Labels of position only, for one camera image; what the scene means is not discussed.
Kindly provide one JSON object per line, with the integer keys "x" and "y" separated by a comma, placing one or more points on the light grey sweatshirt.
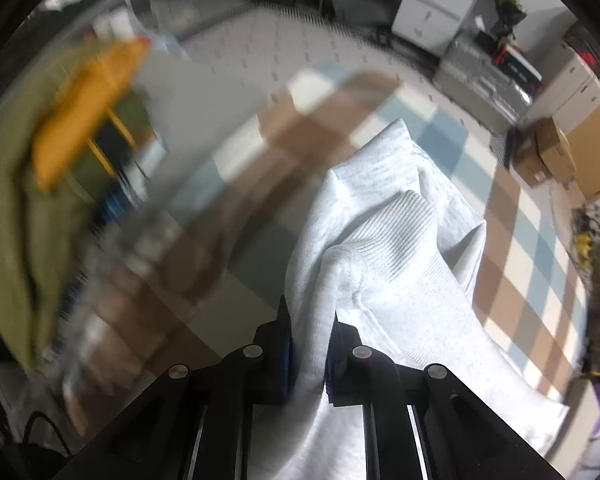
{"x": 395, "y": 240}

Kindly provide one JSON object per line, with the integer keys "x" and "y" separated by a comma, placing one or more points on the yellow garment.
{"x": 80, "y": 105}

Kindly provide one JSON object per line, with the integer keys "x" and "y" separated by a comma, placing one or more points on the pile of loose shoes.
{"x": 587, "y": 240}

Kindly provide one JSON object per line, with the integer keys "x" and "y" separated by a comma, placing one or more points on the olive green folded clothes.
{"x": 10, "y": 210}

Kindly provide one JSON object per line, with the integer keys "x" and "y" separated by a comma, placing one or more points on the white desk with drawers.
{"x": 430, "y": 5}

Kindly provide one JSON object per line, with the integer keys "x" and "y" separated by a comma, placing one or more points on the checked bed sheet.
{"x": 530, "y": 260}

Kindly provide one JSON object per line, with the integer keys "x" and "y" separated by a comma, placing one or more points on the black and red shoe box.
{"x": 517, "y": 62}

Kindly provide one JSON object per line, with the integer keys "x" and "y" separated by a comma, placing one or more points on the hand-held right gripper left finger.
{"x": 282, "y": 360}

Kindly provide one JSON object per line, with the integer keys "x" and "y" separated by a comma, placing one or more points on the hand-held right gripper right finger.
{"x": 332, "y": 375}

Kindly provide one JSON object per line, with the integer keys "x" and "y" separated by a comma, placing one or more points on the green wrapped bouquet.
{"x": 507, "y": 2}

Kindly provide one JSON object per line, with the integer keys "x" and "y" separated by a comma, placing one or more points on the brown cardboard box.
{"x": 550, "y": 150}

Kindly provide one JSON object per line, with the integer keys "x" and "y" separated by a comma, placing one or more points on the white suitcase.
{"x": 575, "y": 85}

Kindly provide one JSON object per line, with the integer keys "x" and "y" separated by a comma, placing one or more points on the silver suitcase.
{"x": 480, "y": 75}

